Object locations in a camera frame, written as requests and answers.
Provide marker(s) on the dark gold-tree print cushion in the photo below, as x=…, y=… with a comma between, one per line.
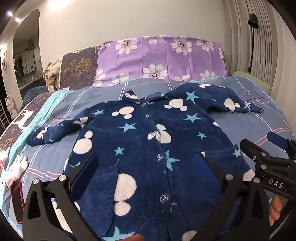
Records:
x=78, y=67

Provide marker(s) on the white plush toy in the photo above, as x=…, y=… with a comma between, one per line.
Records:
x=15, y=166

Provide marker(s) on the green pillow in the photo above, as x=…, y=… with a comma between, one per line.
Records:
x=252, y=80

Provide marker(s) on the beige knit garment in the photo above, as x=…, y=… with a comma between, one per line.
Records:
x=52, y=74

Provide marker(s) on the purple floral pillow cover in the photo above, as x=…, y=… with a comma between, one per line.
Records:
x=161, y=55

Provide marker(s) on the white pleated curtain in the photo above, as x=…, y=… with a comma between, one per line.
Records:
x=272, y=46

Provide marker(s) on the blue fleece star blanket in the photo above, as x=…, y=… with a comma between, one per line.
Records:
x=143, y=143

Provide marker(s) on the white ladder rack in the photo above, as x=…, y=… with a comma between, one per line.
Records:
x=3, y=119

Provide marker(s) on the white cartoon wall decoration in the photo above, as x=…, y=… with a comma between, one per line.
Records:
x=3, y=63

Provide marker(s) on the blue striped bed sheet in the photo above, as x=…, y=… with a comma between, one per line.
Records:
x=249, y=125

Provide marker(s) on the white plush cat figure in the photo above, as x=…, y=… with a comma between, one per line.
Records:
x=11, y=106

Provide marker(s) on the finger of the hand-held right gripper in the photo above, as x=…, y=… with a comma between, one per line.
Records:
x=277, y=139
x=254, y=153

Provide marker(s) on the arched wall mirror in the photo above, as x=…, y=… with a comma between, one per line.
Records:
x=27, y=58

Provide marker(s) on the red phone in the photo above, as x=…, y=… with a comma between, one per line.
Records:
x=17, y=201

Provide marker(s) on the black floor lamp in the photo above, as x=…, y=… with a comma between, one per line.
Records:
x=253, y=22

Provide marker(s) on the blue knit blanket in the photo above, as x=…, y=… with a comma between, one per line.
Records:
x=34, y=93

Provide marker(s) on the teal blanket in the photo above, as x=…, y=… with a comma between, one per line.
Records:
x=55, y=99

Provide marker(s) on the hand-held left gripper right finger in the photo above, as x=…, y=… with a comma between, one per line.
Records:
x=200, y=165

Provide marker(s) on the dark deer-print blanket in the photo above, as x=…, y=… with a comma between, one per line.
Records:
x=25, y=118

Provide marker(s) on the person's right hand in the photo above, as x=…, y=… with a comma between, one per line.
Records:
x=275, y=208

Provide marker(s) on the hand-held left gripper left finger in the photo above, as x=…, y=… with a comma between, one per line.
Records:
x=84, y=172

